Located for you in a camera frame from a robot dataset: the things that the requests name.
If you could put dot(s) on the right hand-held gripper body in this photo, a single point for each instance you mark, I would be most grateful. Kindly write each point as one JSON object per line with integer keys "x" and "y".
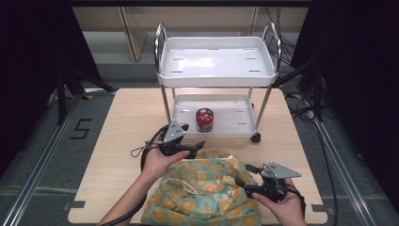
{"x": 279, "y": 172}

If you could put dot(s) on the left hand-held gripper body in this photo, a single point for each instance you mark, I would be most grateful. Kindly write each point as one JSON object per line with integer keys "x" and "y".
{"x": 174, "y": 133}

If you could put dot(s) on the red round can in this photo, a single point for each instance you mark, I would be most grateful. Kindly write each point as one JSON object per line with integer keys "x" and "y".
{"x": 204, "y": 121}

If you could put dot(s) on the green yellow floral cloth bag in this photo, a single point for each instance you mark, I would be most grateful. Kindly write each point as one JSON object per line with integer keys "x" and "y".
{"x": 204, "y": 194}

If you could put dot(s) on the white two-tier cart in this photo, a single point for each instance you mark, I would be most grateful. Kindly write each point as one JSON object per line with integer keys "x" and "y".
{"x": 216, "y": 62}

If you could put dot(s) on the person's left hand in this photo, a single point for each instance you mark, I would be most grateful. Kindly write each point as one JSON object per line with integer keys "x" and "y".
{"x": 158, "y": 163}

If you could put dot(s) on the person's right hand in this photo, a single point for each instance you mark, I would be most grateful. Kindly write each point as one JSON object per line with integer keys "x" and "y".
{"x": 288, "y": 212}

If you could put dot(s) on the black stand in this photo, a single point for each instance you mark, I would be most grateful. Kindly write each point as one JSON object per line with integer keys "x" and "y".
{"x": 317, "y": 91}
{"x": 61, "y": 94}

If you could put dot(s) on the light wooden panel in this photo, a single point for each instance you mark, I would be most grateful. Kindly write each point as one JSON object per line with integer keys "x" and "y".
{"x": 135, "y": 34}

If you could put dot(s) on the dark curtain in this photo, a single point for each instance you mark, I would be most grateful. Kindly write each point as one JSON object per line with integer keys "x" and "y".
{"x": 28, "y": 62}
{"x": 360, "y": 78}

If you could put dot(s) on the metal floor rail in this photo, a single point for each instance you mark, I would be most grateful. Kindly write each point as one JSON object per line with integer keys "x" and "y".
{"x": 342, "y": 169}
{"x": 37, "y": 169}

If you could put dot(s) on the black frame bar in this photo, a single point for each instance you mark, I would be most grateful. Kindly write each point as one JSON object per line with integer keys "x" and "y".
{"x": 188, "y": 3}

